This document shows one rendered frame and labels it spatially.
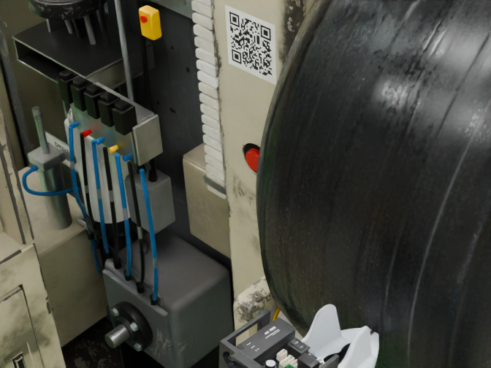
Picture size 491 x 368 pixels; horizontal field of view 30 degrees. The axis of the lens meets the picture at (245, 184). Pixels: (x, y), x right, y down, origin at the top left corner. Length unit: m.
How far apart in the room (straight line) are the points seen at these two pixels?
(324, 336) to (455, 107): 0.21
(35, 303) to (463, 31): 0.83
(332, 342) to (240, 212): 0.46
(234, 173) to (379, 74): 0.47
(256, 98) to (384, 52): 0.35
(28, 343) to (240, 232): 0.37
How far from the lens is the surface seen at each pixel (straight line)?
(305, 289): 0.82
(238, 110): 1.10
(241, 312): 1.09
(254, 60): 1.03
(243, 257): 1.25
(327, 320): 0.75
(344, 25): 0.75
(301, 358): 0.68
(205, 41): 1.10
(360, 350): 0.73
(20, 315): 1.34
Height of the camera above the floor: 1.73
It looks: 38 degrees down
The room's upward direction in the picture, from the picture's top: 3 degrees counter-clockwise
